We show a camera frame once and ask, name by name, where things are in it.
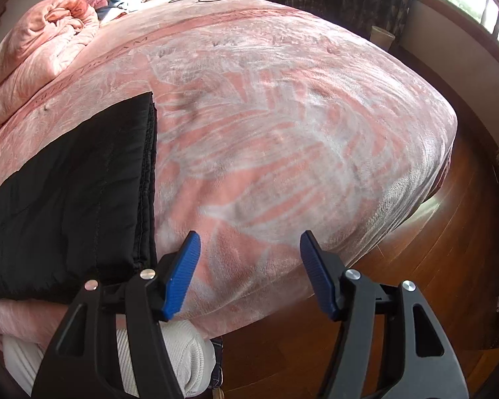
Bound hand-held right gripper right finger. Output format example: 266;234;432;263
299;230;470;399

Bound black pants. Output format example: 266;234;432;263
0;91;158;300

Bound blue garment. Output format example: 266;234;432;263
95;0;140;21

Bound plaid cloth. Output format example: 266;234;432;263
285;0;341;13

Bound pink patterned bed blanket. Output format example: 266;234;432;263
0;0;458;341

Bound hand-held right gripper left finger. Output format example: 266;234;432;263
31;230;202;399

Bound white waste bin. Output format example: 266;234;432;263
370;25;395;53

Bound folded pink comforter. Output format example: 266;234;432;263
0;0;100;131

